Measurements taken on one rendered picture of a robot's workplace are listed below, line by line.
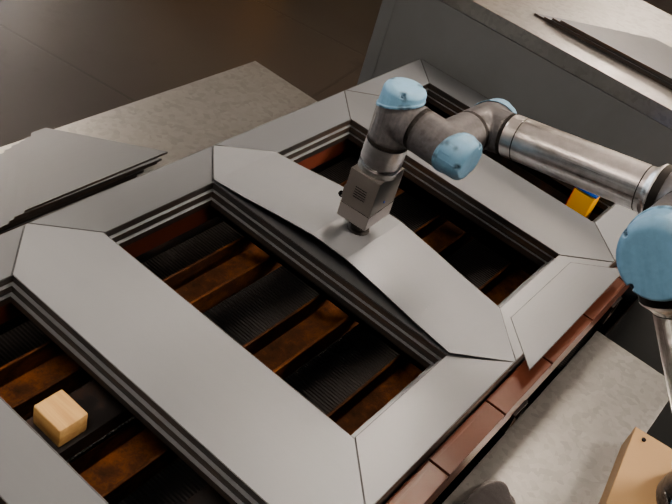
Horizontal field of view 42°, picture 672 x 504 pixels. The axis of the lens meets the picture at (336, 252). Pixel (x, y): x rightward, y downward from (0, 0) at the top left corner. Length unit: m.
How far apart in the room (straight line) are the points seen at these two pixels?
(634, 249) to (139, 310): 0.75
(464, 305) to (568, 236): 0.40
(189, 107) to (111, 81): 1.53
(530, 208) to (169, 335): 0.90
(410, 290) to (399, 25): 1.06
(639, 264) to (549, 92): 1.06
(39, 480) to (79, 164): 0.78
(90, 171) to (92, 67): 1.93
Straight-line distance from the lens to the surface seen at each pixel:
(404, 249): 1.61
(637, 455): 1.70
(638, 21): 2.59
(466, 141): 1.40
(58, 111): 3.39
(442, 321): 1.53
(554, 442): 1.71
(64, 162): 1.80
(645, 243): 1.24
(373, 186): 1.50
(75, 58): 3.73
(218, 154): 1.77
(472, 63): 2.33
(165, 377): 1.32
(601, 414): 1.82
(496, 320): 1.59
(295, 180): 1.72
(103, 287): 1.44
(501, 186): 1.96
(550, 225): 1.91
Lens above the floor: 1.85
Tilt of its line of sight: 38 degrees down
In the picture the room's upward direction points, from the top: 18 degrees clockwise
